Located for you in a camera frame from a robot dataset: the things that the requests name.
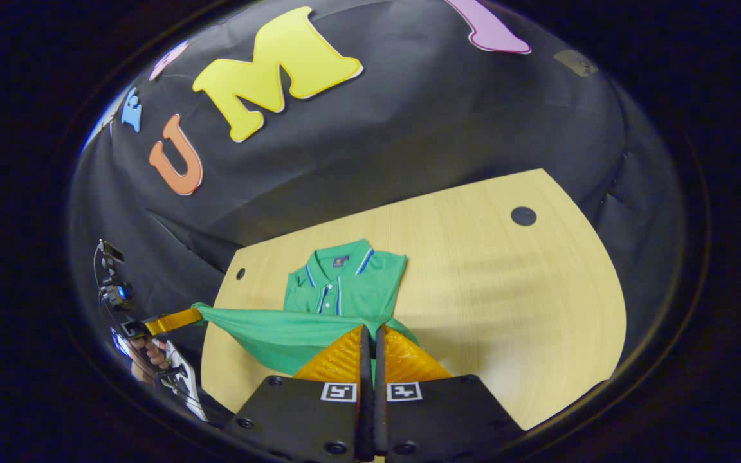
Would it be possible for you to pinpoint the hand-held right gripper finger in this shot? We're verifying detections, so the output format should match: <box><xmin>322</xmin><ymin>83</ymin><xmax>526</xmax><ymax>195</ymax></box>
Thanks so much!
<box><xmin>224</xmin><ymin>323</ymin><xmax>374</xmax><ymax>463</ymax></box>
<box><xmin>374</xmin><ymin>325</ymin><xmax>526</xmax><ymax>463</ymax></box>

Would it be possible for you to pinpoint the green T-shirt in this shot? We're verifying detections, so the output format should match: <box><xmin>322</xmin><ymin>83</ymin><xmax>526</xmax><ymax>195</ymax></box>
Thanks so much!
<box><xmin>192</xmin><ymin>239</ymin><xmax>419</xmax><ymax>386</ymax></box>

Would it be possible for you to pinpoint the white and black shoe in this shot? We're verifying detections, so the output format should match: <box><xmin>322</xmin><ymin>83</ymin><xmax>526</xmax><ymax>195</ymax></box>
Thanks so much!
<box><xmin>161</xmin><ymin>341</ymin><xmax>209</xmax><ymax>423</ymax></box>

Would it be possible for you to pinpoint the black backdrop cloth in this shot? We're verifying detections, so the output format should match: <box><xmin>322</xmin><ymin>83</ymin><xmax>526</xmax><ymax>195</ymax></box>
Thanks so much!
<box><xmin>68</xmin><ymin>0</ymin><xmax>690</xmax><ymax>412</ymax></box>

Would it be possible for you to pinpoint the brown tape patch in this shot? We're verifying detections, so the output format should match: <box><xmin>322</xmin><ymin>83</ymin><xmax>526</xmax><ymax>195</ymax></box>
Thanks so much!
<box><xmin>554</xmin><ymin>50</ymin><xmax>599</xmax><ymax>78</ymax></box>

